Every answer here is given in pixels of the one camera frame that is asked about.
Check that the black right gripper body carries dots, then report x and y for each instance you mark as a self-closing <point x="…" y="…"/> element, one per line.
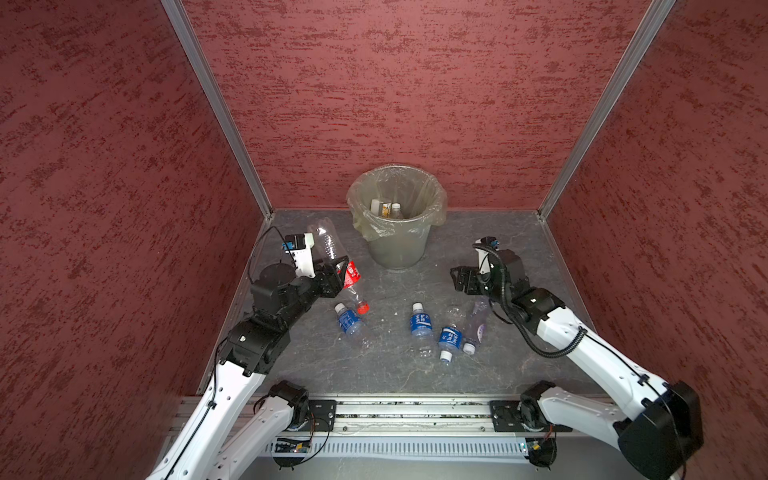
<point x="497" y="290"/>

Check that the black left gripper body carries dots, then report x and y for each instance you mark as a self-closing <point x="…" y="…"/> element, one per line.
<point x="325" y="284"/>

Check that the clear purple tinted bottle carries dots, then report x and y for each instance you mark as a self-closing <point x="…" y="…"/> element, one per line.
<point x="474" y="326"/>

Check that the blue label bottle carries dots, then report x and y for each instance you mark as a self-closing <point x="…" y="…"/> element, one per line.
<point x="451" y="335"/>
<point x="351" y="325"/>
<point x="421" y="330"/>

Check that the clear bottle red label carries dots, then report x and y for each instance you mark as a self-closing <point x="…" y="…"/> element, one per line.
<point x="329" y="248"/>

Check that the clear bottle white cap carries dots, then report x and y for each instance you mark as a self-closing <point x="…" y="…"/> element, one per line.
<point x="395" y="211"/>

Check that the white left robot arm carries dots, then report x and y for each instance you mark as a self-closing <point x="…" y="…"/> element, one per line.
<point x="208" y="446"/>

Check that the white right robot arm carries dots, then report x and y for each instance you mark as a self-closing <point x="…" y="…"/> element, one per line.
<point x="655" y="425"/>

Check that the grey mesh waste bin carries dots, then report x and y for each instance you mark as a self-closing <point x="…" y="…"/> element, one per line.
<point x="399" y="252"/>

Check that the translucent green bin liner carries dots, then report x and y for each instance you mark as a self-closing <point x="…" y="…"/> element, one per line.
<point x="395" y="200"/>

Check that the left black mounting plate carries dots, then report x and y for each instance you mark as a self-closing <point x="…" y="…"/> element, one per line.
<point x="321" y="415"/>

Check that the black mounting plate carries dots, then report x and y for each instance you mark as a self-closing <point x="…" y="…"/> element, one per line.
<point x="321" y="415"/>
<point x="510" y="417"/>

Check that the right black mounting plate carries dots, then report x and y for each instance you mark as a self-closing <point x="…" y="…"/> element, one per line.
<point x="510" y="417"/>

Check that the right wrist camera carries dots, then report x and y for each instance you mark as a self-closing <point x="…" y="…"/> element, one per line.
<point x="482" y="247"/>

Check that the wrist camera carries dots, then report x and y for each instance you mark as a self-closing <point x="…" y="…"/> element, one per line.
<point x="482" y="247"/>
<point x="299" y="247"/>

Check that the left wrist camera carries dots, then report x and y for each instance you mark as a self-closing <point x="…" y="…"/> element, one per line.
<point x="299" y="247"/>

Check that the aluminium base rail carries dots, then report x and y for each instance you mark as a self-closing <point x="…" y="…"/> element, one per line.
<point x="381" y="416"/>

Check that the white slotted cable duct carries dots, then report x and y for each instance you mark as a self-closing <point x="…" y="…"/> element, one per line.
<point x="482" y="449"/>

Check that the left aluminium corner post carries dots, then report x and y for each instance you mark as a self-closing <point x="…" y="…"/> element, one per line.
<point x="184" y="31"/>

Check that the aluminium corner post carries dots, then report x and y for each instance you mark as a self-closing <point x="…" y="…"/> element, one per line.
<point x="184" y="31"/>
<point x="646" y="31"/>

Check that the right aluminium corner post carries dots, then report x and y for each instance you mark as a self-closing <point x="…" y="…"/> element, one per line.
<point x="646" y="31"/>

